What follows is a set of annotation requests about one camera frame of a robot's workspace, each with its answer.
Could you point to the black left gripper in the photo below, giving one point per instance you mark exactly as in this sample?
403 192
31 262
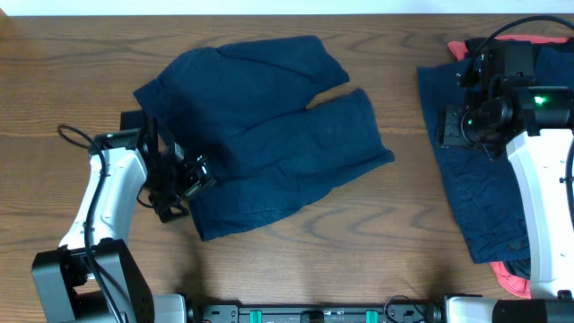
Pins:
180 180

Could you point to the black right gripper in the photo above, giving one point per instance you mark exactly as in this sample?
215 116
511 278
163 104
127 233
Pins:
448 130

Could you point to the dark blue shorts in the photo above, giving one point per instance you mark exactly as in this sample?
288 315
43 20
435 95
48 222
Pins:
250 109

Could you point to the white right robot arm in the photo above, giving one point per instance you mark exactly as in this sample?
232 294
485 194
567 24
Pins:
533 126

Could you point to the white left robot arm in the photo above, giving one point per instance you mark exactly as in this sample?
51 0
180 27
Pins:
92 276

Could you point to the black garment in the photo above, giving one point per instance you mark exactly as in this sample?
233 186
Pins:
476 45

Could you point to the dark navy garment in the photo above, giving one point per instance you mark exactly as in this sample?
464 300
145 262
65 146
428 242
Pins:
554 67

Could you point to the pink red garment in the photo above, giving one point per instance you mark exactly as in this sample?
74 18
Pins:
514 276

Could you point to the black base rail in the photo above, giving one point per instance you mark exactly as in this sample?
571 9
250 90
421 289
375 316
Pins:
398 309

